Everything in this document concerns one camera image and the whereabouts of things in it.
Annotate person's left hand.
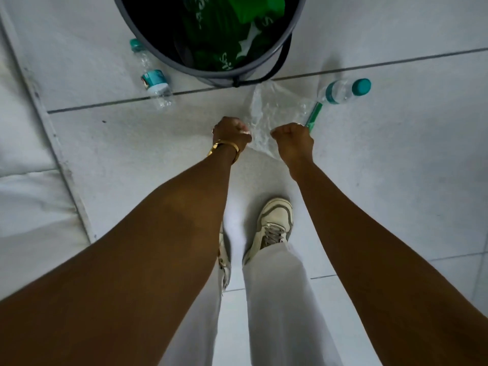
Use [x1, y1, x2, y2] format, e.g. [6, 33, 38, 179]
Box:
[212, 117, 252, 154]

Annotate person's right hand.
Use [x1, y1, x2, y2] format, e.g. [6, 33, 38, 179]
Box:
[270, 123, 314, 164]

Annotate clear plastic bag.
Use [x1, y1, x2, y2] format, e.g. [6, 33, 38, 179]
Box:
[244, 82, 317, 160]

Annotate person's right forearm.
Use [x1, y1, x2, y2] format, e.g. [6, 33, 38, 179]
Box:
[287, 158, 488, 366]

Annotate person's left forearm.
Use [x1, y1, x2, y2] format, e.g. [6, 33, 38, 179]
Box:
[0, 144, 238, 366]

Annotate gold bangle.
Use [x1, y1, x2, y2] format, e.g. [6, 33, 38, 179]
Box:
[207, 139, 241, 164]

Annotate green plastic stick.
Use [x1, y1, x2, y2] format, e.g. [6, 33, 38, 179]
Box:
[305, 102, 324, 133]

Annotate clear bottle with teal cap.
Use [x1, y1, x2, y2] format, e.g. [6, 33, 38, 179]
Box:
[317, 78, 372, 105]

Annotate grey round bin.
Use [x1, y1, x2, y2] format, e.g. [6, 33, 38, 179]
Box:
[113, 0, 308, 88]

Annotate white right sneaker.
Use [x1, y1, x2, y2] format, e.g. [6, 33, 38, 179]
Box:
[242, 197, 294, 266]

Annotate white sneaker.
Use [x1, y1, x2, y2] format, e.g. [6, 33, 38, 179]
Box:
[242, 197, 294, 266]
[217, 223, 232, 291]

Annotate crushed clear plastic bottle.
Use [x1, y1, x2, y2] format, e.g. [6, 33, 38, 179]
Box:
[129, 38, 174, 111]

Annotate green plastic bag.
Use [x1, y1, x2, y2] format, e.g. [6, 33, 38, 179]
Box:
[179, 0, 286, 71]

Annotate white left sneaker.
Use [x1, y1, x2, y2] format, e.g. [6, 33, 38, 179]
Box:
[217, 223, 232, 291]

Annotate white trousers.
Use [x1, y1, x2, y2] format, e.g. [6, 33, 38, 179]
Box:
[158, 242, 344, 366]

